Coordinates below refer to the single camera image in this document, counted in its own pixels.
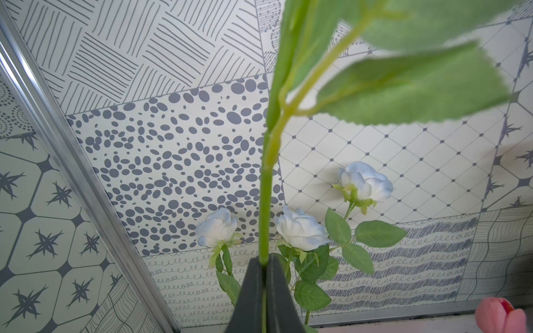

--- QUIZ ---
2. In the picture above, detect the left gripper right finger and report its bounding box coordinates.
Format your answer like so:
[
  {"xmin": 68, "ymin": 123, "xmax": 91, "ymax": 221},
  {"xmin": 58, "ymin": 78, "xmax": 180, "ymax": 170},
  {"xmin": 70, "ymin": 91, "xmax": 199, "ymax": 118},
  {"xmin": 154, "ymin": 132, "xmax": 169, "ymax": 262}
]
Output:
[{"xmin": 265, "ymin": 255, "xmax": 305, "ymax": 333}]

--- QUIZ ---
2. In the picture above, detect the pink tulip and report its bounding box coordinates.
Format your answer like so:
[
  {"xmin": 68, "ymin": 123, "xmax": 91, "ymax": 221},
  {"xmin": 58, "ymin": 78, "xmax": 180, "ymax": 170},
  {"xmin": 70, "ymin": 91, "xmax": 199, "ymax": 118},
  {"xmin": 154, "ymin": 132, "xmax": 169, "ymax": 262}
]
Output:
[{"xmin": 475, "ymin": 298, "xmax": 527, "ymax": 333}]

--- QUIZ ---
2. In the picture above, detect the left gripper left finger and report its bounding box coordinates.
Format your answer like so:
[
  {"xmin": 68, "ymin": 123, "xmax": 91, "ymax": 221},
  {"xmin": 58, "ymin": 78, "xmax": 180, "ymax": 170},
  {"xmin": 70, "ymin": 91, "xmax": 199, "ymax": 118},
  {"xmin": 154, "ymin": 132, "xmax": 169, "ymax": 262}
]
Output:
[{"xmin": 225, "ymin": 258, "xmax": 265, "ymax": 333}]

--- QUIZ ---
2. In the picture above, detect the cream white rose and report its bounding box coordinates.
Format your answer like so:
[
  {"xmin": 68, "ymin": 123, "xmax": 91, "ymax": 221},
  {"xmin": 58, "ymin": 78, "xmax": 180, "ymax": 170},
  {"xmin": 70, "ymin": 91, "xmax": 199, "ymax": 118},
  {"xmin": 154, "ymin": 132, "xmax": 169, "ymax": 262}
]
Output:
[{"xmin": 259, "ymin": 1, "xmax": 514, "ymax": 265}]

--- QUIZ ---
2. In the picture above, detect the white-blue rose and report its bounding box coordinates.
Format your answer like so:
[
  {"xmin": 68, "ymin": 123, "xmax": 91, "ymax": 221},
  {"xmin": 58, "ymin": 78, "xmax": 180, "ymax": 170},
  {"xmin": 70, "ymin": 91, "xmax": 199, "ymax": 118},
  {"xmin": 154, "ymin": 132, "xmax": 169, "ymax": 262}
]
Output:
[
  {"xmin": 326, "ymin": 162, "xmax": 408, "ymax": 275},
  {"xmin": 197, "ymin": 208, "xmax": 242, "ymax": 306},
  {"xmin": 275, "ymin": 206, "xmax": 340, "ymax": 311}
]

